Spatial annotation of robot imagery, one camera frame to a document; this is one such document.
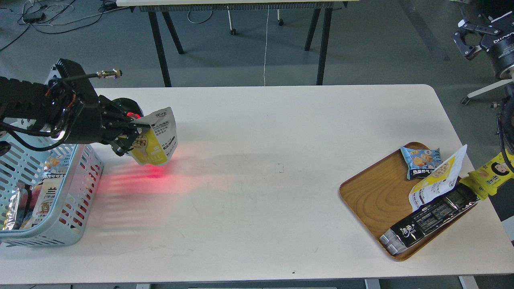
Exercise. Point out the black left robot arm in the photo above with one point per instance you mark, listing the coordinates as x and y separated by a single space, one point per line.
67 110

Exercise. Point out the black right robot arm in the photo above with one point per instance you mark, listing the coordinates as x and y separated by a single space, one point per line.
469 40

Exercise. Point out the snack packets in basket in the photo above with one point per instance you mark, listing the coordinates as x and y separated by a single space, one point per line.
27 205

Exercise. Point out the black long snack package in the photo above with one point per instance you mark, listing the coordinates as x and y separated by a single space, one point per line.
428 219

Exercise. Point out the light blue plastic basket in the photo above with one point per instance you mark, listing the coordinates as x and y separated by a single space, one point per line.
66 220

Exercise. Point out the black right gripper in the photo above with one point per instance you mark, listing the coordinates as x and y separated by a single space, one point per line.
502 52

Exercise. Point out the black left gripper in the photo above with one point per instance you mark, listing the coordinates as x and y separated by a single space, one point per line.
98 119

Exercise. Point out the yellow cartoon snack packet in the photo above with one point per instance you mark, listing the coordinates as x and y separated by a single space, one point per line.
485 180

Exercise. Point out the black barcode scanner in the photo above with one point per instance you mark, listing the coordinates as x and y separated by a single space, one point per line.
129 107

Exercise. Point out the wooden tray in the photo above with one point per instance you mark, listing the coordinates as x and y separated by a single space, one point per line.
378 197

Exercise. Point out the blue snack packet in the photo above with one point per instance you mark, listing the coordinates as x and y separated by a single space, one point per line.
421 162

